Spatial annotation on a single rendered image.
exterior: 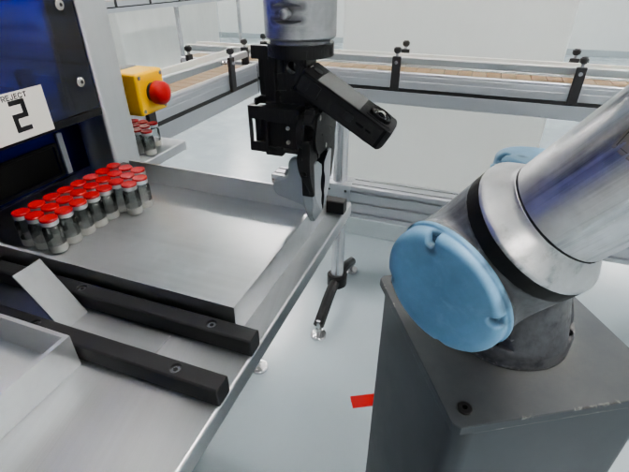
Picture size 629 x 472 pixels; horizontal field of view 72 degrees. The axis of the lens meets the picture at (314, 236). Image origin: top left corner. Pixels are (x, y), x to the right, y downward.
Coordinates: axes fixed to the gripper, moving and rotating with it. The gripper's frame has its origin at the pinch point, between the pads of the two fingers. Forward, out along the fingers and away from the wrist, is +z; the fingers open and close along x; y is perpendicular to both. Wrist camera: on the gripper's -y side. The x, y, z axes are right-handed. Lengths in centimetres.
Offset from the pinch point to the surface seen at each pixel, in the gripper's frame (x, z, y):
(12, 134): 9.0, -8.7, 38.4
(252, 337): 21.5, 1.5, -1.4
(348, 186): -84, 37, 19
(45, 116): 3.7, -9.5, 38.4
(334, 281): -84, 78, 23
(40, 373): 31.3, 1.0, 12.5
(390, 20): -143, -9, 21
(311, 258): 5.2, 3.6, -0.9
